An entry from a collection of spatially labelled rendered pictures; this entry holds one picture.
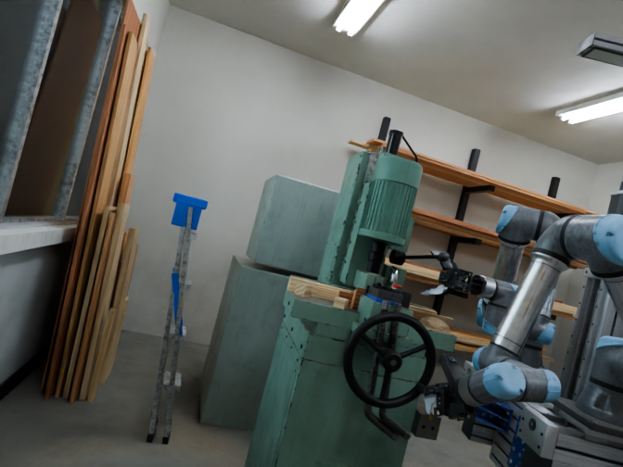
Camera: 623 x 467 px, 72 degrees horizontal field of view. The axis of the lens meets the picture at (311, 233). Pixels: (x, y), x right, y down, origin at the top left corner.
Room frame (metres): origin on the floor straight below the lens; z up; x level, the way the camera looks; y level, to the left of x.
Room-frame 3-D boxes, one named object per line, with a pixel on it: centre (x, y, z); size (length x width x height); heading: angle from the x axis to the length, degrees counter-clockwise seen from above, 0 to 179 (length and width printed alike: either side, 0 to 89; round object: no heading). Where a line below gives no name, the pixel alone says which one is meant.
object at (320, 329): (1.55, -0.27, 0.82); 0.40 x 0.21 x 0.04; 101
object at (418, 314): (1.63, -0.35, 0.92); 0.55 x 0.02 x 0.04; 101
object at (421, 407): (1.52, -0.54, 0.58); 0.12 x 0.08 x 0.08; 11
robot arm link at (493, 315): (1.50, -0.72, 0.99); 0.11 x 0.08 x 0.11; 65
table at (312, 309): (1.50, -0.28, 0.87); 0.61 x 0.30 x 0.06; 101
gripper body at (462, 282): (1.47, -0.55, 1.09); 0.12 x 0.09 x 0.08; 101
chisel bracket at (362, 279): (1.63, -0.26, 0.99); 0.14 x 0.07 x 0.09; 11
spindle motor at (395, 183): (1.61, -0.26, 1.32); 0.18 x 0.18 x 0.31
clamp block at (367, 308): (1.42, -0.30, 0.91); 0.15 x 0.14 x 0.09; 101
